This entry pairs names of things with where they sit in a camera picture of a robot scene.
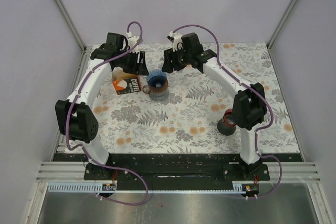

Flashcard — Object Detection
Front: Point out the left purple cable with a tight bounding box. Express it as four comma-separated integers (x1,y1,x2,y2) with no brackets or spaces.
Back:
64,21,150,205

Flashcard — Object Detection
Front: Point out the white slotted cable duct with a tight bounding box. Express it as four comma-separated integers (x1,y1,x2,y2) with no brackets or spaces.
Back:
48,182,117,194

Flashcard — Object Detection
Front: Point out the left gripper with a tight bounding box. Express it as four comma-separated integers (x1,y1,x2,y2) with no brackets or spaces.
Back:
118,49,149,76

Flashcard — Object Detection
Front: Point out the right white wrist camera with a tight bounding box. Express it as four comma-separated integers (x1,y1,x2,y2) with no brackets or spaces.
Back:
167,31,183,51

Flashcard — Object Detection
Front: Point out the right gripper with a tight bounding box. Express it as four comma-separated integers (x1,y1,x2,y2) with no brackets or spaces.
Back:
161,46,191,74

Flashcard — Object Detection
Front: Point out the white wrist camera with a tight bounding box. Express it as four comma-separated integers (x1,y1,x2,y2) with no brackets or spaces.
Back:
126,32,143,53
167,31,183,51

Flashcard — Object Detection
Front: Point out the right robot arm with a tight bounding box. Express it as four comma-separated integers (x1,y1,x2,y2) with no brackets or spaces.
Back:
162,32,267,180

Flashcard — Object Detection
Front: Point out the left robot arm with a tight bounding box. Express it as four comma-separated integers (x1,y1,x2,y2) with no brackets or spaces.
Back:
55,32,145,179

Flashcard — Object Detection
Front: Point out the dark grey red-rimmed cup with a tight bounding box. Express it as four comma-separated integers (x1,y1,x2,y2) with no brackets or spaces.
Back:
217,109,237,136

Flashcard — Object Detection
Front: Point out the wooden dripper ring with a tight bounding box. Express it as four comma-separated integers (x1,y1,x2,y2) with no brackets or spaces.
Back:
148,82,170,95

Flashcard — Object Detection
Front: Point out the orange coffee filter box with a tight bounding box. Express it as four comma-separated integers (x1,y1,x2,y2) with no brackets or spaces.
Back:
111,68,142,95

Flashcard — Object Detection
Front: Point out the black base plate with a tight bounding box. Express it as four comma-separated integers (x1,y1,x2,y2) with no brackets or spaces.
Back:
83,152,270,182

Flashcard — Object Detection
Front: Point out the aluminium frame rail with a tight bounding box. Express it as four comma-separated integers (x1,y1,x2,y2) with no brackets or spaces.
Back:
53,0,87,52

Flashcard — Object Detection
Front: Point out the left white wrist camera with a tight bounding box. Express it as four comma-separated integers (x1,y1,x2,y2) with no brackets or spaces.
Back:
126,32,143,53

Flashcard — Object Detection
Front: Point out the blue ribbed dripper holder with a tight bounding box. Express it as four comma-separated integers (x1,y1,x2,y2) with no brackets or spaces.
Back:
146,69,167,88

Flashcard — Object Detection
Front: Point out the grey glass carafe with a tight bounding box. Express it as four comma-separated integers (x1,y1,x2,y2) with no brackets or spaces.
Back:
142,85,169,101

